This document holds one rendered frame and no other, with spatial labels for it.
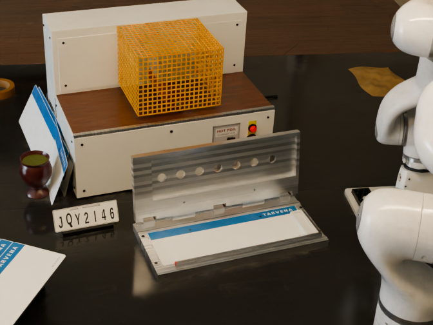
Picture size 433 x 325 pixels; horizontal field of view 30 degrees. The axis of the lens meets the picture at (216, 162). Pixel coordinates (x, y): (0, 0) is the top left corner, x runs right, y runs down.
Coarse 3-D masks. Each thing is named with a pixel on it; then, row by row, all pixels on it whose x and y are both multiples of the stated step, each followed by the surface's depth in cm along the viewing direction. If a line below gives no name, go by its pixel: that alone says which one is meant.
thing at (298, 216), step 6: (300, 210) 207; (294, 216) 204; (300, 216) 205; (306, 216) 205; (300, 222) 202; (306, 222) 203; (300, 228) 202; (306, 228) 200; (312, 228) 201; (306, 234) 199
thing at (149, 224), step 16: (224, 208) 205; (240, 208) 208; (256, 208) 209; (272, 208) 208; (144, 224) 199; (160, 224) 201; (176, 224) 201; (144, 240) 195; (304, 240) 198; (320, 240) 198; (240, 256) 192; (256, 256) 193; (272, 256) 195; (160, 272) 185; (176, 272) 186; (192, 272) 188
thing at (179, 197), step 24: (216, 144) 197; (240, 144) 199; (264, 144) 203; (288, 144) 206; (144, 168) 192; (168, 168) 196; (192, 168) 198; (240, 168) 203; (264, 168) 206; (288, 168) 209; (144, 192) 195; (168, 192) 199; (192, 192) 201; (216, 192) 202; (240, 192) 205; (264, 192) 208; (144, 216) 197; (168, 216) 200; (192, 216) 203
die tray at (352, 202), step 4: (348, 188) 220; (352, 188) 220; (372, 188) 221; (376, 188) 221; (348, 192) 219; (348, 196) 217; (352, 196) 217; (348, 200) 217; (352, 200) 216; (352, 204) 214; (356, 204) 214; (352, 208) 214; (356, 208) 213; (356, 212) 211; (356, 216) 211
